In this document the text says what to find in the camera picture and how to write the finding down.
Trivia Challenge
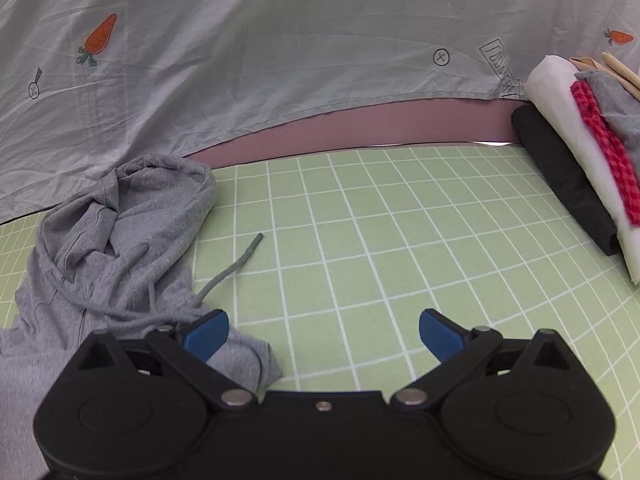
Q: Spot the folded black garment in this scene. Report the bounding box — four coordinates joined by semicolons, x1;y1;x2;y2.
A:
511;104;622;256

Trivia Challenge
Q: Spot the grey printed backdrop sheet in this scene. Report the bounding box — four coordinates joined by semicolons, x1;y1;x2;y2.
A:
1;0;639;221

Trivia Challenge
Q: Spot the folded red plaid garment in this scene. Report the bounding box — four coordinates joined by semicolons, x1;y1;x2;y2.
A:
570;80;639;226

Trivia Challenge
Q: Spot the folded grey garment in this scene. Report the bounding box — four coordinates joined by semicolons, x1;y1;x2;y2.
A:
576;70;640;170

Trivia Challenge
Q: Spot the green grid cutting mat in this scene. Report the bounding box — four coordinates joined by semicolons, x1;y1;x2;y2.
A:
1;148;639;479

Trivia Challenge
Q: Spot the folded beige garment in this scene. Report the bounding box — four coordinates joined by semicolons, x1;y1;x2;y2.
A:
570;52;640;101

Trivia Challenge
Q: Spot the folded white garment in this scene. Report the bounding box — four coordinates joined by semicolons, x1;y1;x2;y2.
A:
525;55;639;285

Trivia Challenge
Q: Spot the grey zip hoodie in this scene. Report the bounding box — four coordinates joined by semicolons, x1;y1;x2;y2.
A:
1;155;282;479

